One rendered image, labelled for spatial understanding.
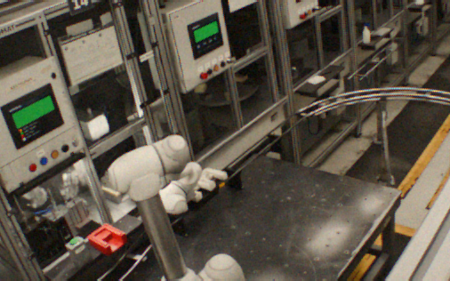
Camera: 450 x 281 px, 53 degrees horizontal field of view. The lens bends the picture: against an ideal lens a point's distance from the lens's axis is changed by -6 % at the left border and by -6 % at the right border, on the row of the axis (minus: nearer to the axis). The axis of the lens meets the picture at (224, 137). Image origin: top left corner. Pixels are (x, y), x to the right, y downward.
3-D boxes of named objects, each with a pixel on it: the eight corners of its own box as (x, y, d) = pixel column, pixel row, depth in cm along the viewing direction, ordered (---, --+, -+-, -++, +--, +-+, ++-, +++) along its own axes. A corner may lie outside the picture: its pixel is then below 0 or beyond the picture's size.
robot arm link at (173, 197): (158, 212, 240) (174, 193, 246) (180, 221, 231) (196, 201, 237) (148, 199, 234) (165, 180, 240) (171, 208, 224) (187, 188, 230)
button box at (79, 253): (79, 268, 216) (71, 249, 210) (70, 261, 220) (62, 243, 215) (92, 258, 220) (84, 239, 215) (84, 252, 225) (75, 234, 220)
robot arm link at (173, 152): (180, 143, 198) (149, 156, 194) (182, 122, 182) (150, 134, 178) (193, 170, 194) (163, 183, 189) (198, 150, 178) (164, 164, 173)
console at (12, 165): (11, 195, 194) (-32, 97, 172) (-15, 179, 212) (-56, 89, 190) (87, 148, 220) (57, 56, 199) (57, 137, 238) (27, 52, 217)
